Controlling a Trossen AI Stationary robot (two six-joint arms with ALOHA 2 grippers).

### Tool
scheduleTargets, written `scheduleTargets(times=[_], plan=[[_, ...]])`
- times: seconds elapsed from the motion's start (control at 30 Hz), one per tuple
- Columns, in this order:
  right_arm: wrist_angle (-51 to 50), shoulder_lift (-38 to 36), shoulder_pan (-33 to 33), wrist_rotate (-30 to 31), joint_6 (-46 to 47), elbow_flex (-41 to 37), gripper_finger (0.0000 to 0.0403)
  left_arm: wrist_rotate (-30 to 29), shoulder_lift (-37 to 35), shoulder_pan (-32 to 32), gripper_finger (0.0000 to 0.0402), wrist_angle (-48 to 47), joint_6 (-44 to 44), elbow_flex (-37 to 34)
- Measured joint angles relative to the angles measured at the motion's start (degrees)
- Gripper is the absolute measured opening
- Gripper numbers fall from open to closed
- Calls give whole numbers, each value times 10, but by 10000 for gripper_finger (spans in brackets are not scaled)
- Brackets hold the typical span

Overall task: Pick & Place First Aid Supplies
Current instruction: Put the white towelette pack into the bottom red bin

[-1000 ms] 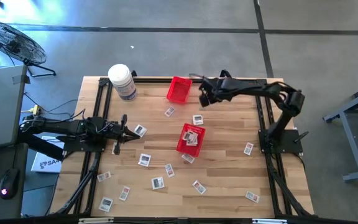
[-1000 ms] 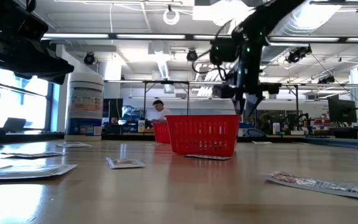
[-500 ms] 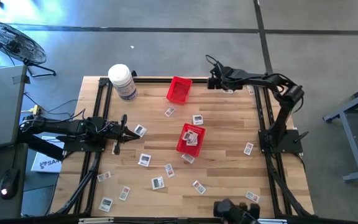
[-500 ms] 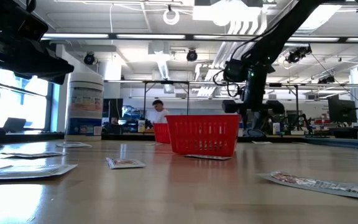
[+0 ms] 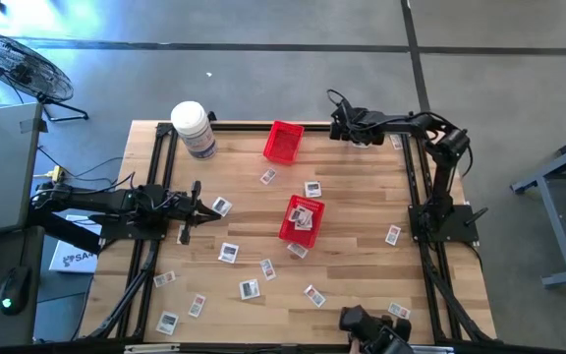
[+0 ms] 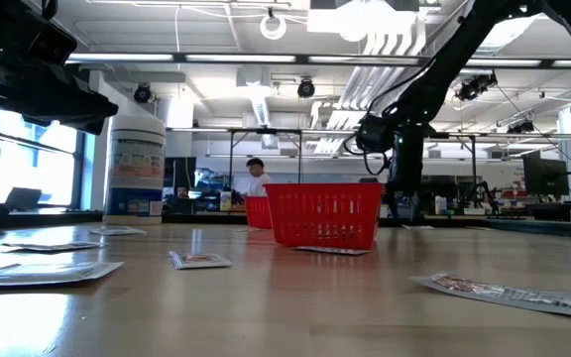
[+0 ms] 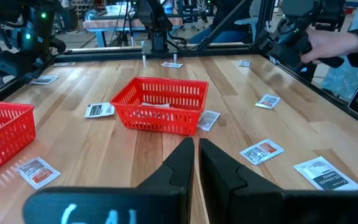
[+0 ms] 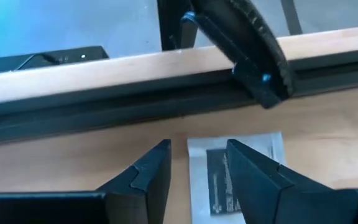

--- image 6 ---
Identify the white packet red print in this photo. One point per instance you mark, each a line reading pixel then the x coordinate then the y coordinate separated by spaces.
pixel 503 293
pixel 198 260
pixel 335 251

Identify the white wipes canister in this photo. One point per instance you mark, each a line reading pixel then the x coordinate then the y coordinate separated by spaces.
pixel 134 168

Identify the red plastic basket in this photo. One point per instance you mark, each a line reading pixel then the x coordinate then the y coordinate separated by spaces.
pixel 322 215
pixel 258 213

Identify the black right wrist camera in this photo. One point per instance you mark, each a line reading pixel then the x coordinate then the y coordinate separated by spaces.
pixel 372 136

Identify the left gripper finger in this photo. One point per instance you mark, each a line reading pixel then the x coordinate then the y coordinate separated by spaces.
pixel 72 119
pixel 87 96

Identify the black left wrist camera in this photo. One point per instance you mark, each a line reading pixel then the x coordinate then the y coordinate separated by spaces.
pixel 55 44

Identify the black ceiling spotlight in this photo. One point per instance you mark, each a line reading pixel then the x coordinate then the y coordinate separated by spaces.
pixel 521 127
pixel 306 88
pixel 142 93
pixel 476 85

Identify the black metal gantry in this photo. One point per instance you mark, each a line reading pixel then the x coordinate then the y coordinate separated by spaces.
pixel 265 131
pixel 449 135

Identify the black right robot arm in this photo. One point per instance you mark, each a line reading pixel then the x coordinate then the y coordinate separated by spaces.
pixel 444 64

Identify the person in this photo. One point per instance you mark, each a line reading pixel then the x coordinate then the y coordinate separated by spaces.
pixel 258 183

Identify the black computer monitor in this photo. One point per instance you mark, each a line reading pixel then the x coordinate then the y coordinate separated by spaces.
pixel 545 176

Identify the white packet black print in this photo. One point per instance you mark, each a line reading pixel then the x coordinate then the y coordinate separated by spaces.
pixel 418 227
pixel 117 231
pixel 52 272
pixel 52 246

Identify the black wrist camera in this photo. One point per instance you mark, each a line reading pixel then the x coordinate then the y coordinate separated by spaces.
pixel 372 136
pixel 55 44

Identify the dark laptop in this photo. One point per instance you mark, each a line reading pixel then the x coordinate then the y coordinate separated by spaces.
pixel 24 198

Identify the white yellow carton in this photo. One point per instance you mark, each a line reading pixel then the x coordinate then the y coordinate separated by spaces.
pixel 225 201

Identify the white ventilation duct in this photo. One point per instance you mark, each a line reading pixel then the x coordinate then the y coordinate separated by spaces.
pixel 261 106

